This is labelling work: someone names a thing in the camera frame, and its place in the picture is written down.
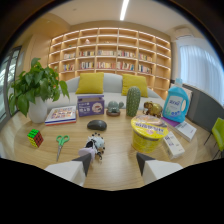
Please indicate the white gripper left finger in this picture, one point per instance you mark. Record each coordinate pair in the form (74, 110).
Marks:
(68, 170)

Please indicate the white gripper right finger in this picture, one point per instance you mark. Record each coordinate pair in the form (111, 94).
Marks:
(160, 170)

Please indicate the long white carton box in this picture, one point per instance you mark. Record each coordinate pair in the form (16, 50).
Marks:
(173, 144)

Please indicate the black white plush toy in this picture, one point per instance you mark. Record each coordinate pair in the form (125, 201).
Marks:
(93, 146)

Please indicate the yellow instant noodle bowl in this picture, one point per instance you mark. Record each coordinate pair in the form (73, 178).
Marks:
(148, 133)

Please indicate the colourful puzzle cube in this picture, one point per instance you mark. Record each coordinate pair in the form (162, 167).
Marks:
(35, 138)

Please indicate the white flat box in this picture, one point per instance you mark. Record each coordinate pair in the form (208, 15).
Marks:
(185, 130)

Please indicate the purple flat book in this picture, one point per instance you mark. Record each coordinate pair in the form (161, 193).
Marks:
(170, 121)

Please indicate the black computer mouse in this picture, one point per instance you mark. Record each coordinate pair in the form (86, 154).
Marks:
(97, 125)

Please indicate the colourful flat book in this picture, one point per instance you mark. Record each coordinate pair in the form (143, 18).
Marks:
(61, 115)

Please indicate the golden elephant figurine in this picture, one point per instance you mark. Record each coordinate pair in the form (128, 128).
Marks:
(153, 109)

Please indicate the lime green chair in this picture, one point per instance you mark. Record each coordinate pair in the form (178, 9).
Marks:
(217, 135)

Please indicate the purple cardboard box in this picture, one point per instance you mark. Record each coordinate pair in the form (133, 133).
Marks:
(90, 105)

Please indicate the blue detergent bottle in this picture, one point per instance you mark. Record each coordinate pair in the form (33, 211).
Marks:
(176, 103)

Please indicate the tall green ceramic cactus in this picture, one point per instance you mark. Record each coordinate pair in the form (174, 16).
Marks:
(133, 101)

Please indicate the small cactus figurine on base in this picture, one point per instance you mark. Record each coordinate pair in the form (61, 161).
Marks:
(114, 108)

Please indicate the green potted plant white vase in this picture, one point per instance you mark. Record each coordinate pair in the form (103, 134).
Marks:
(34, 89)

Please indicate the yellow cushion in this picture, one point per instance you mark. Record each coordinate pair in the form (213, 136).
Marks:
(90, 83)
(135, 84)

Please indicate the grey sofa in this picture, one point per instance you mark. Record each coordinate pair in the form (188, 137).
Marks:
(108, 90)

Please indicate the white window curtain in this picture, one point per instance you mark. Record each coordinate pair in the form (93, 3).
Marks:
(202, 70)

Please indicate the white ceiling light strip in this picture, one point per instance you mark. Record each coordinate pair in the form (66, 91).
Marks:
(124, 9)

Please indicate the wooden bookshelf wall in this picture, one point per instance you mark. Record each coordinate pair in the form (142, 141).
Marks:
(111, 53)

